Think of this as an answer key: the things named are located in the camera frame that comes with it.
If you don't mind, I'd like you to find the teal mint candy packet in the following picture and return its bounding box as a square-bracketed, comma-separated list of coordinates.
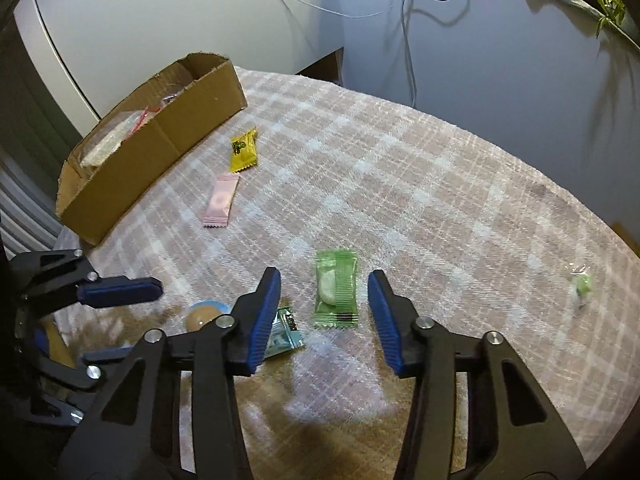
[265, 306, 305, 359]

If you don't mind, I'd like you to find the clear cracker package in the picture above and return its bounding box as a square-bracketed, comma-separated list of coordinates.
[79, 110, 143, 168]

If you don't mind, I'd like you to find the white cable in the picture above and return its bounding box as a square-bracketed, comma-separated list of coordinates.
[257, 0, 419, 109]

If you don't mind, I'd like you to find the brown cardboard box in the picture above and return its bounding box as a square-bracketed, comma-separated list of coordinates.
[55, 52, 246, 245]

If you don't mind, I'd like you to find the pink plaid tablecloth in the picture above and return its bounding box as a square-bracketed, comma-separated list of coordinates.
[55, 70, 639, 479]

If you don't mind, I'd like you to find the green candy wrapper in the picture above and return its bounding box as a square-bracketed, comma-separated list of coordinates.
[312, 249, 358, 328]

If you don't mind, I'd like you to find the white cabinet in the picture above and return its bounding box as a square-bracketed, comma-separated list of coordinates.
[14, 0, 344, 133]

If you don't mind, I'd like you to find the yellow candy packet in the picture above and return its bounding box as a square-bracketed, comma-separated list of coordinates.
[230, 128, 258, 172]

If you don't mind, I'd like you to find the pink candy packet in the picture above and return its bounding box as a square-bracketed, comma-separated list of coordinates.
[203, 174, 240, 228]

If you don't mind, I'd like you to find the red dark snack packet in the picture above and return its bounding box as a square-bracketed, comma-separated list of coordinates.
[130, 89, 183, 134]

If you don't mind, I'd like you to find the round chocolate jelly cup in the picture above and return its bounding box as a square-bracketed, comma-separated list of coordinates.
[184, 300, 231, 332]

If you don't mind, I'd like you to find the small green wrapped candy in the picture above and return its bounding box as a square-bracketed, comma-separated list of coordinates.
[570, 266, 592, 308]

